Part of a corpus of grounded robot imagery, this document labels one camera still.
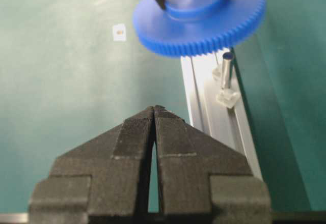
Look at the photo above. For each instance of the large blue plastic gear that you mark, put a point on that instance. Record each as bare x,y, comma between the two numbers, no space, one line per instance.
195,27

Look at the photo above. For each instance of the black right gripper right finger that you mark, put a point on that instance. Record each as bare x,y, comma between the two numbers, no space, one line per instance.
201,180

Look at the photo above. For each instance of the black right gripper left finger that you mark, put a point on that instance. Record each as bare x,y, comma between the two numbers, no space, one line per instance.
104,180

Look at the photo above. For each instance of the steel shaft mid rail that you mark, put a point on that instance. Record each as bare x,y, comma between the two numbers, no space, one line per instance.
228,58

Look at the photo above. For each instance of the white sticker with dark dot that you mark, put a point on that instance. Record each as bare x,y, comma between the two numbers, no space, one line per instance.
119,32

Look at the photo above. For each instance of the white plastic bracket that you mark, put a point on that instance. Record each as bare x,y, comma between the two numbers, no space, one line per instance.
227,97

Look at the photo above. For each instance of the aluminium extrusion rail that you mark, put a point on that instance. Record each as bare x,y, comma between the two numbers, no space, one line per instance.
202,82

